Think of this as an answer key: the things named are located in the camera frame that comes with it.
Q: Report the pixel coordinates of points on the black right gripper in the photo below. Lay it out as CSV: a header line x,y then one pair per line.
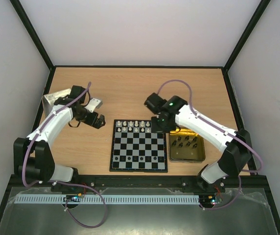
x,y
158,127

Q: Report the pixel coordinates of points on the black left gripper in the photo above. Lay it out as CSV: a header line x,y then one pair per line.
x,y
97,125

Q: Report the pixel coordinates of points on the dark floral metal tin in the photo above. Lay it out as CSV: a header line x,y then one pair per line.
x,y
189,147

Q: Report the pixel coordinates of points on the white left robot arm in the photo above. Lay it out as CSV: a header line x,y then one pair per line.
x,y
33,159

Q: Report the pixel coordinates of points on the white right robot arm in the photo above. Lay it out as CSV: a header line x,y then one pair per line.
x,y
233,145

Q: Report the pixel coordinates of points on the black and white chessboard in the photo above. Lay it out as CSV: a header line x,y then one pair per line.
x,y
137,151

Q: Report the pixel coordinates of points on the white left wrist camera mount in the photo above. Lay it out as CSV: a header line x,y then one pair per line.
x,y
93,104

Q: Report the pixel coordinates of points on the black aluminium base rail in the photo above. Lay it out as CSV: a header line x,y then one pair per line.
x,y
182,183

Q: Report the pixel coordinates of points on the white slotted cable duct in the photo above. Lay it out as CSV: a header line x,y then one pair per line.
x,y
108,199

